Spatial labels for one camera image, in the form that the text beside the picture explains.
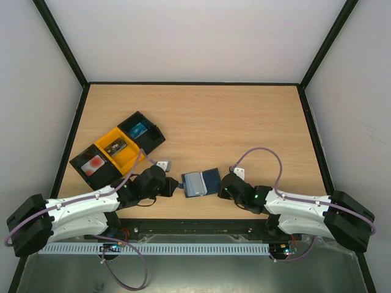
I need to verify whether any black VIP card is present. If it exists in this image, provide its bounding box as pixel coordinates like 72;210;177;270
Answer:
104;137;127;157

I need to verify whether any black front mounting rail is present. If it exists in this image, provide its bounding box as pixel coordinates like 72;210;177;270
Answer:
82;217;306;244

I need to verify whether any light blue slotted cable duct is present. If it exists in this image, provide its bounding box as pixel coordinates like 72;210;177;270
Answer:
38;242;269;256

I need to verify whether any black bin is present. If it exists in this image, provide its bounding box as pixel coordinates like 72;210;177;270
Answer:
117;111;166;154
70;144;122;190

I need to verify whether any black bin far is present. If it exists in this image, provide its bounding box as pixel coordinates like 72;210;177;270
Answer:
117;111;166;154

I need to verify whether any yellow bin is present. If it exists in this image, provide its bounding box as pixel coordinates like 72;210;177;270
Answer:
95;127;140;175

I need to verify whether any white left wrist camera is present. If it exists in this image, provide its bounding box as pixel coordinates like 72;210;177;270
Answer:
156;160;172;172

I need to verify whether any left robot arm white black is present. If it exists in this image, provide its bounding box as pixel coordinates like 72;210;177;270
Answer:
4;165;179;258

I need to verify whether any blue credit card in bin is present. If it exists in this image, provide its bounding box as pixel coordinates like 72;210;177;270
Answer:
128;122;148;139

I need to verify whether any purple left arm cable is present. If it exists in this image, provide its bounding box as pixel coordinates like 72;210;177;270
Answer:
3;148;159;290

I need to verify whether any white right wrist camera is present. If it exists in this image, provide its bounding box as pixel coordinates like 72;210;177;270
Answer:
229;165;245;180

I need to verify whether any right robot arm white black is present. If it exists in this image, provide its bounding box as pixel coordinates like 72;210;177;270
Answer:
218;173;375;253

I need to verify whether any white red card in bin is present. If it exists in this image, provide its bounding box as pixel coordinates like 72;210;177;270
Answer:
81;154;105;176

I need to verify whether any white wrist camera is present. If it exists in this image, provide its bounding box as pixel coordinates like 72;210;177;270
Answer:
229;165;245;180
156;160;172;172

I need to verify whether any black bin near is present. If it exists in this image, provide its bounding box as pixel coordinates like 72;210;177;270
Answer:
70;144;122;190

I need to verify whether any blue leather card holder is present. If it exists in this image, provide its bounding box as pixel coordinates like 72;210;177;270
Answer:
178;168;221;198

